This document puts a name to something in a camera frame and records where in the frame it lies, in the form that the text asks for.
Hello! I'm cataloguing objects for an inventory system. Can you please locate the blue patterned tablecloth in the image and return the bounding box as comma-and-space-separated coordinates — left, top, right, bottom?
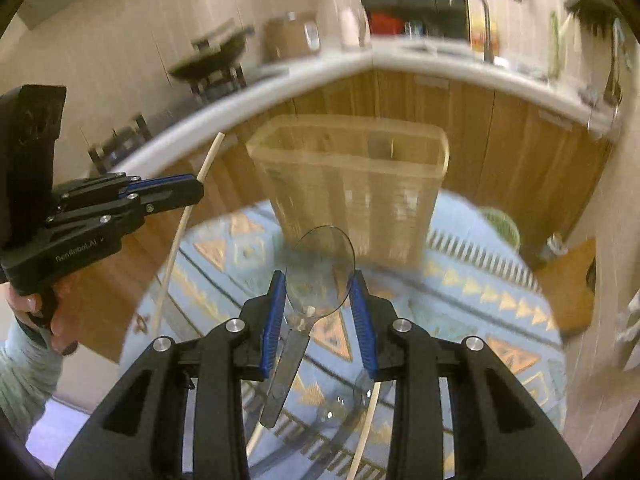
120, 195, 568, 480

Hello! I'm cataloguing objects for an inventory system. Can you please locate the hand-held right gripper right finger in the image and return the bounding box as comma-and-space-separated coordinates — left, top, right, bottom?
347, 269, 583, 480

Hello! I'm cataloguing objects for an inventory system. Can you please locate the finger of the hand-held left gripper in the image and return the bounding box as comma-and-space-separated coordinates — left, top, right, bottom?
46, 187, 204, 242
52, 173, 202, 211

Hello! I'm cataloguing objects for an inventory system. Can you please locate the person's left hand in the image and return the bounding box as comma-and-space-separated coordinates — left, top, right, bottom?
6, 284, 79, 357

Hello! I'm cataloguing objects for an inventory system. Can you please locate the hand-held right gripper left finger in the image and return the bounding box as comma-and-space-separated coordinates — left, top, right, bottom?
52, 270, 288, 480

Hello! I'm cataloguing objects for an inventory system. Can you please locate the black wok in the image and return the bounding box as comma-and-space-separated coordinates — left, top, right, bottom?
167, 35, 256, 106

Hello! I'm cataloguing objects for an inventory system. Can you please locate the white kitchen countertop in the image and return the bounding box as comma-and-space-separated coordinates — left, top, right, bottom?
90, 37, 621, 178

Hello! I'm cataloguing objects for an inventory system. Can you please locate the black gas stove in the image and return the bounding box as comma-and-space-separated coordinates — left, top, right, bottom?
87, 112, 153, 176

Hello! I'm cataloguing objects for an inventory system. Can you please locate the beige slotted plastic basket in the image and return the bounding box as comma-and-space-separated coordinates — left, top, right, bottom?
245, 114, 450, 268

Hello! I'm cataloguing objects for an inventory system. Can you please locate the chrome faucet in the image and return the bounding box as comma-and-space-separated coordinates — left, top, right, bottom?
449, 0, 496, 63

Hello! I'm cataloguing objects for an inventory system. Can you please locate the person's left forearm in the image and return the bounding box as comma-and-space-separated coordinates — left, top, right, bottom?
0, 317, 67, 443

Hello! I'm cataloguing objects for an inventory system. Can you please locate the wooden chopstick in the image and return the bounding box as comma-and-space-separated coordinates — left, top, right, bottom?
150, 131, 226, 338
346, 382, 383, 480

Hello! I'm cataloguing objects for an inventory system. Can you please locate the brown rice cooker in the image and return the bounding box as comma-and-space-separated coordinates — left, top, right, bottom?
262, 12, 321, 61

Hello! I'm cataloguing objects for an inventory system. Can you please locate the white electric kettle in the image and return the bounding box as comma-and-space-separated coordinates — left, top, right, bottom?
340, 7, 372, 51

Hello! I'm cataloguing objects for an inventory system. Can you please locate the red plastic basket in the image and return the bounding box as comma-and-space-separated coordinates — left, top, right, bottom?
370, 14, 404, 36

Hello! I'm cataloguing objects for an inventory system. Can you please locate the yellow detergent bottle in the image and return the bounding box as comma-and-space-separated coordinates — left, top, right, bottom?
470, 15, 496, 53

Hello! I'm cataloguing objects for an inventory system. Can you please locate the green round object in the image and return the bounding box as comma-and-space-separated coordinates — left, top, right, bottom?
479, 206, 521, 250

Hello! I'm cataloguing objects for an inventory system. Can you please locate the clear plastic spoon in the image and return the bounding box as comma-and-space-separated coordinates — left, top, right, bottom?
305, 372, 378, 448
259, 225, 358, 429

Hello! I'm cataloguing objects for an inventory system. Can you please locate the green tall bottle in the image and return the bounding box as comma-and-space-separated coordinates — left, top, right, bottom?
549, 11, 562, 79

